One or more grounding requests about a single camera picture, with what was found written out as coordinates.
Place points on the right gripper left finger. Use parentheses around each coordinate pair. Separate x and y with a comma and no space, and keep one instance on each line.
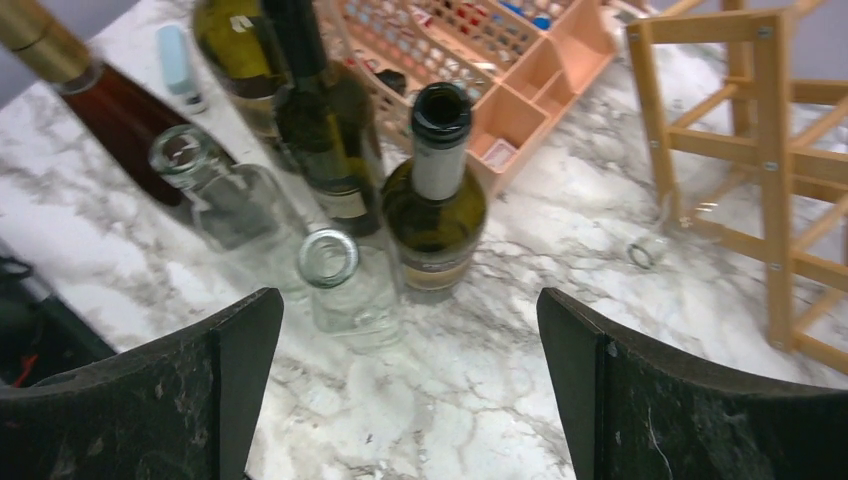
(183,406)

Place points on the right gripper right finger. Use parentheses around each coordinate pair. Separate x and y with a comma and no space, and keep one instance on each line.
(633,407)

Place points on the green bottle silver cap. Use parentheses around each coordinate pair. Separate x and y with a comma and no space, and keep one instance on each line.
(433,205)

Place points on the red bottle gold cap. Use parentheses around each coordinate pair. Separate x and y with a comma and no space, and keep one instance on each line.
(123,116)

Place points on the dark green wine bottle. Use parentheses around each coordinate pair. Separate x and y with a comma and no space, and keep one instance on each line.
(325,118)

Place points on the dark bottle brown label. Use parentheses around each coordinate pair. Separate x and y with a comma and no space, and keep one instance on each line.
(240,48)

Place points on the wooden wine rack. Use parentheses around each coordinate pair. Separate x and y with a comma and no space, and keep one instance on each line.
(765,123)

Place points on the light blue eraser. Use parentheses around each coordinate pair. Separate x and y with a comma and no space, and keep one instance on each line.
(178,73)

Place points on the peach plastic file organizer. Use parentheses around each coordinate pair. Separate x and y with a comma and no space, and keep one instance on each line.
(522,63)

